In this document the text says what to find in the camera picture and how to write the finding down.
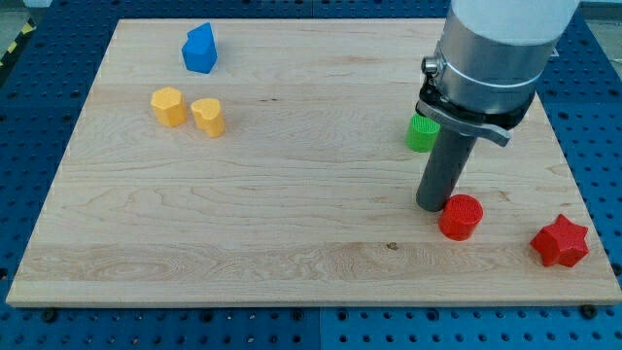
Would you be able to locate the blue pentagon block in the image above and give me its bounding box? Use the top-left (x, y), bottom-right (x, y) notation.
top-left (182, 22), bottom-right (218, 74)

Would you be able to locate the red star block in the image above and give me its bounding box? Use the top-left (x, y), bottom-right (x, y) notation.
top-left (530, 214), bottom-right (590, 267)

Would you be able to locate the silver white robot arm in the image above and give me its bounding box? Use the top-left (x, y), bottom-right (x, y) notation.
top-left (415, 0), bottom-right (579, 212)

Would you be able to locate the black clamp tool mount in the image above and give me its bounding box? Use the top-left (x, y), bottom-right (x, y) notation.
top-left (415, 77), bottom-right (535, 147)

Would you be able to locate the red cylinder block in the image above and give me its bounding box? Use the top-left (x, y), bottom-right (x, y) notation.
top-left (438, 194), bottom-right (484, 241)

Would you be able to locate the yellow hexagon block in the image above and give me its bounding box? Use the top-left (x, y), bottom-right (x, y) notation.
top-left (151, 87), bottom-right (188, 127)

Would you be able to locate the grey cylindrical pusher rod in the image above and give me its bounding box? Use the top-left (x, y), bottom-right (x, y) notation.
top-left (415, 127), bottom-right (476, 212)

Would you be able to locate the light wooden board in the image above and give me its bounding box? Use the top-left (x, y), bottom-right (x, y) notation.
top-left (7, 19), bottom-right (621, 308)

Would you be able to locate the green cylinder block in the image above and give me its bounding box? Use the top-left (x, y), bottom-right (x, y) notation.
top-left (405, 113), bottom-right (440, 153)

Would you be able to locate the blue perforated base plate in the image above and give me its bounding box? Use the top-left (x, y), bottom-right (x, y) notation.
top-left (1, 1), bottom-right (621, 349)

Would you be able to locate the yellow heart block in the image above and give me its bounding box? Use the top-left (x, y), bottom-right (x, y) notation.
top-left (190, 98), bottom-right (225, 138)

